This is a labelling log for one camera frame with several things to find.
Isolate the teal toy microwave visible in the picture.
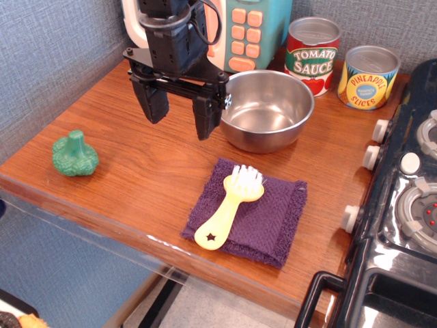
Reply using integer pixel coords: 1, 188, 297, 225
122, 1, 292, 72

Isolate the pineapple slices can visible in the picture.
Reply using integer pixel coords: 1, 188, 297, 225
337, 45, 401, 111

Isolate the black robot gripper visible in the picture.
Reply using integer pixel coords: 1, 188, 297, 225
123, 20, 229, 141

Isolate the black toy stove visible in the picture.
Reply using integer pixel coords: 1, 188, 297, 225
295, 59, 436, 327

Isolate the purple folded cloth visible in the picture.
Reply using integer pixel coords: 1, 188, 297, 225
180, 158, 308, 269

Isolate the silver metal pot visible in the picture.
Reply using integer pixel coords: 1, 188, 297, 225
220, 70, 315, 154

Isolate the orange fuzzy object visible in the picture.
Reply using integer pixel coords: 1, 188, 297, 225
18, 314, 49, 328

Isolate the green toy broccoli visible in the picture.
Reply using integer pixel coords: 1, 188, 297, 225
52, 130, 100, 177

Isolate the tomato sauce can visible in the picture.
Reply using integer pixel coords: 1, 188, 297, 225
284, 16, 341, 96

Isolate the white stove knob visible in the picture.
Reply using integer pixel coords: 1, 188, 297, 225
372, 120, 390, 144
362, 146, 380, 171
341, 205, 361, 234

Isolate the yellow dish brush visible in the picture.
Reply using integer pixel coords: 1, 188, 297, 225
194, 165, 264, 250

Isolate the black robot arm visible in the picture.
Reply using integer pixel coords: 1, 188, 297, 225
123, 1, 231, 140

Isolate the white stove knob middle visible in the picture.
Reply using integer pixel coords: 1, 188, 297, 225
362, 146, 380, 171

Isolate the white stove knob bottom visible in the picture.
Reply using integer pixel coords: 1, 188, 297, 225
341, 205, 361, 234

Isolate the white stove knob top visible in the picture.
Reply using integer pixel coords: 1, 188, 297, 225
372, 120, 390, 144

